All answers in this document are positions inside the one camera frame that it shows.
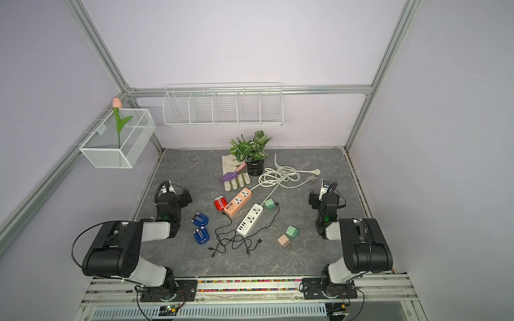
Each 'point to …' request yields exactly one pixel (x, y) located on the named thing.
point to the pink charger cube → (284, 241)
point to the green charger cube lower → (292, 231)
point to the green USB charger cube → (270, 204)
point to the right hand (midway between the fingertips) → (323, 189)
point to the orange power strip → (238, 202)
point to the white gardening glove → (230, 165)
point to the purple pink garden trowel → (229, 176)
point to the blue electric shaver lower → (201, 235)
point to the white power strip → (250, 219)
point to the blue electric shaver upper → (200, 220)
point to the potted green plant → (252, 152)
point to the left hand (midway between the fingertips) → (176, 191)
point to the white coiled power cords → (284, 176)
